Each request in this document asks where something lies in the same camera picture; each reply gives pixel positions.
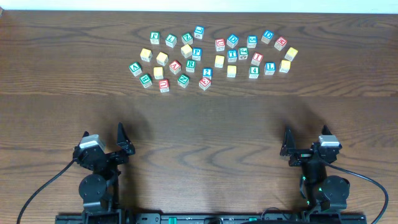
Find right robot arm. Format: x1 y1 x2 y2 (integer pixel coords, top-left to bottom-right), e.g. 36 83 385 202
280 126 350 223

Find green R block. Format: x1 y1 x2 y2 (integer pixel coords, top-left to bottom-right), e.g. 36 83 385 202
186 60 196 73

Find yellow block centre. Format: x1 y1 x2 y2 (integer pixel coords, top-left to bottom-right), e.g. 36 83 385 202
227 65 237 78

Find green N block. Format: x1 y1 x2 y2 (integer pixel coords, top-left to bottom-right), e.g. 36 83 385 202
177 74 190 88

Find blue T block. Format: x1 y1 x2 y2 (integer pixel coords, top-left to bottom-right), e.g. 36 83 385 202
228 49 238 63

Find yellow S block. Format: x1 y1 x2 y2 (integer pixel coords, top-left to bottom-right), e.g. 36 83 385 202
181 44 193 58

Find red I block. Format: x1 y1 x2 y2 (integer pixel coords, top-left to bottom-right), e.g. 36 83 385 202
251 52 264 66

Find yellow block right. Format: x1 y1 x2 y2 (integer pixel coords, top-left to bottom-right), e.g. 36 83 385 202
279 60 291 73

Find blue D block right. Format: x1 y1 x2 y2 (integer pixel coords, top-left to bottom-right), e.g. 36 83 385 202
261 30 274 44

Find yellow K block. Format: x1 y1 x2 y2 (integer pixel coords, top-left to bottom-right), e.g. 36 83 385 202
284 47 298 62

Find blue P block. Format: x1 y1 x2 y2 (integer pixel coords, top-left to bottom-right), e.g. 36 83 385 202
192 47 202 61

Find blue 5 block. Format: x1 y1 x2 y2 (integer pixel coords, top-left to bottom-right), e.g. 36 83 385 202
247 35 257 49

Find blue block top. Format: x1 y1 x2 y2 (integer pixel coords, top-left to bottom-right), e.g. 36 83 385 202
194 26 205 39

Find blue L block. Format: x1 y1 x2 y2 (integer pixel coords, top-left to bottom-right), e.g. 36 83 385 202
264 62 276 75

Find green Z block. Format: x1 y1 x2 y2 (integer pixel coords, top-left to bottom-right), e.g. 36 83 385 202
182 32 193 45

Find yellow O block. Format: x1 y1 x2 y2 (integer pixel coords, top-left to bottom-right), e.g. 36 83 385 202
153 67 164 80

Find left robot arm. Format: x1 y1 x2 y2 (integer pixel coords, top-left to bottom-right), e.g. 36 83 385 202
73 123 135 223

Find green A block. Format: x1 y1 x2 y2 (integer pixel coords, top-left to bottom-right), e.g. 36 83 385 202
129 62 142 77

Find red M block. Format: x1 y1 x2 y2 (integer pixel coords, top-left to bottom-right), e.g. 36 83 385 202
274 37 287 51

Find blue D block left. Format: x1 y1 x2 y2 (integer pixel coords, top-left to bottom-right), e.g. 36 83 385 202
226 34 239 49

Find blue d block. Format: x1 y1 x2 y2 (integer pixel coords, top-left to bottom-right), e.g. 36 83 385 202
261 30 274 44
226 34 239 49

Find red u block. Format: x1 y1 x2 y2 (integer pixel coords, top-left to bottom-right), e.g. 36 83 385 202
159 79 170 93
215 38 226 52

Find green T block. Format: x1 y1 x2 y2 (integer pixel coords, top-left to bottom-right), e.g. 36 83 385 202
150 31 160 45

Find red U block lower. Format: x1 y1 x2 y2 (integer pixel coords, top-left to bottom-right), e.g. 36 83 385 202
159 79 170 93

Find green 4 block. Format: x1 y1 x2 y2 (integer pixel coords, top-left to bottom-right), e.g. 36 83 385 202
249 66 259 79

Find green L block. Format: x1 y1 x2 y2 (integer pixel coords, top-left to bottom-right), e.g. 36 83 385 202
165 34 177 48

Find red A block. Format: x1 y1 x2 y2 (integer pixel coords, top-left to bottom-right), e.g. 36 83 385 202
169 60 181 75

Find yellow C block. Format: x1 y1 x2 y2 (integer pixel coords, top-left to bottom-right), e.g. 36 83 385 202
215 55 224 68

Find green B block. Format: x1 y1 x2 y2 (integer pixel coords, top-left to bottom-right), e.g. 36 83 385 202
139 73 152 88

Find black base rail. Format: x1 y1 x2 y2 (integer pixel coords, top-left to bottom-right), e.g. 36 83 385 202
55 211 368 224

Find red U block upper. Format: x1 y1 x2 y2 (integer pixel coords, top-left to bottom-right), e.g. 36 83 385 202
215 38 226 52

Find green J block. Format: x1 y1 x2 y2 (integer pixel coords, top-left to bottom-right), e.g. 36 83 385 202
238 47 249 60

